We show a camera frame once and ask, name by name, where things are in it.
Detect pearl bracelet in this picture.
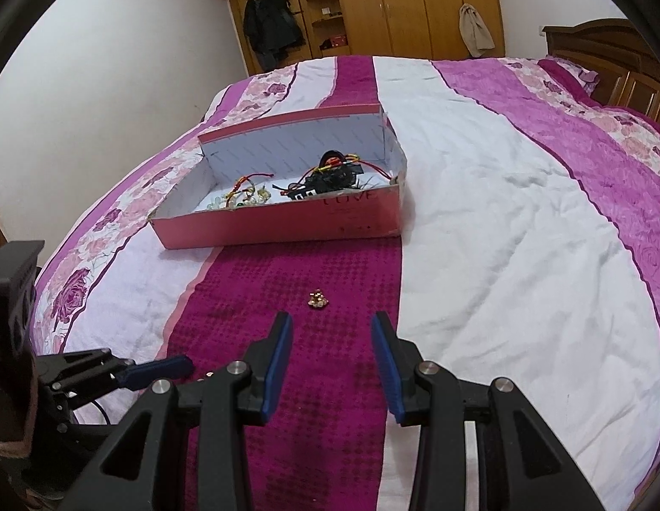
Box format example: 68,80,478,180
207,186,272,212

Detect black cable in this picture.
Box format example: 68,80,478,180
69,398,114,427

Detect dark hanging jackets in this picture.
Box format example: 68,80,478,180
243,0,305,71

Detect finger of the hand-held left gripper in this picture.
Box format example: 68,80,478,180
40,348,136,392
117,356,194,390

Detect red cord gold bead bracelet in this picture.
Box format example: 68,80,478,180
226,173,275,200

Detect wooden wardrobe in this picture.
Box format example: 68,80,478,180
198,0,506,76

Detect purple floral pillow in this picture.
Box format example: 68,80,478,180
537,57,601,98

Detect wooden headboard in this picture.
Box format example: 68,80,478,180
542,18,660,129

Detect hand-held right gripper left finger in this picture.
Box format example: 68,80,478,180
58,311,295,511

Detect pink cardboard box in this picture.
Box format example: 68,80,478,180
148,103,407,251

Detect beige hanging bag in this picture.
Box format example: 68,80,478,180
458,3,496,58

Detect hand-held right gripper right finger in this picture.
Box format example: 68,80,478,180
371,311,602,511

